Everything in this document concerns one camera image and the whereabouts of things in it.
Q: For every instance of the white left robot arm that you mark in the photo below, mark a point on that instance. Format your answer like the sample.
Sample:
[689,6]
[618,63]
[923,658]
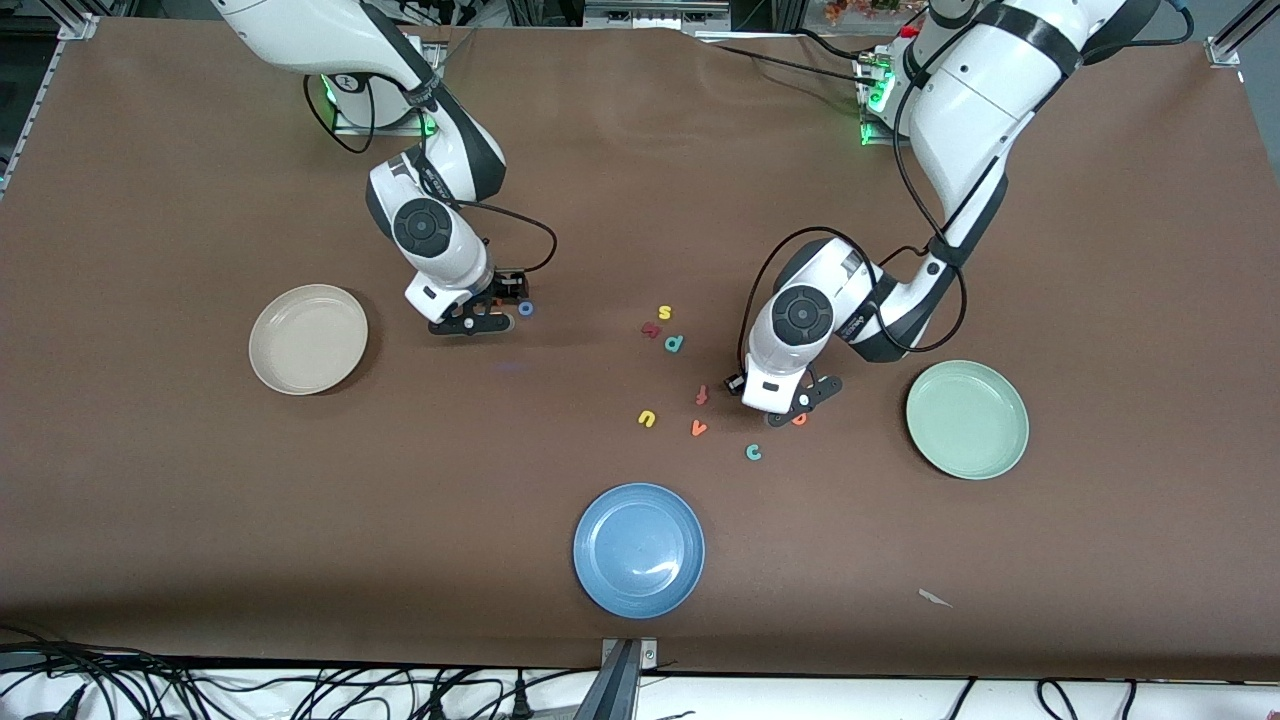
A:
[800,315]

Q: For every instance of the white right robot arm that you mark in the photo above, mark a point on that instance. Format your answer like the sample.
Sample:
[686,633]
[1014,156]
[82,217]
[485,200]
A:
[430,228]

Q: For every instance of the brown table cover sheet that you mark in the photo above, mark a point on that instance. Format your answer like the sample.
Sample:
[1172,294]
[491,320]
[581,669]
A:
[640,150]

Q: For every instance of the blue round plate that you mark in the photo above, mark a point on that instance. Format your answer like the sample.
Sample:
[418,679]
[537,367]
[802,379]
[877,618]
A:
[639,551]

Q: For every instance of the beige round plate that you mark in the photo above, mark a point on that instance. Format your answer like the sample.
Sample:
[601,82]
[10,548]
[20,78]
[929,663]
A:
[308,340]

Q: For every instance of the green round plate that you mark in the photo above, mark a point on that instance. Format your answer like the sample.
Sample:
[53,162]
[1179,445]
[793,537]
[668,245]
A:
[967,420]

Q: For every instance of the white paper scrap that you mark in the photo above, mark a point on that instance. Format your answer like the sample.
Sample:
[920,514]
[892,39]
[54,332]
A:
[935,598]

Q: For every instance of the grey metal equipment panel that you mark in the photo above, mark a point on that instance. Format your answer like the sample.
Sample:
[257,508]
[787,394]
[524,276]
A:
[655,15]

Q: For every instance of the metal camera mounting post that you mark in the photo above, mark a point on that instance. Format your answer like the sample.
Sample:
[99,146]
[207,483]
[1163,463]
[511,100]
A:
[615,690]

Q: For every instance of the aluminium frame profile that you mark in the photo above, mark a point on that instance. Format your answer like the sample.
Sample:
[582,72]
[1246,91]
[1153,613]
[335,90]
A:
[1225,48]
[75,27]

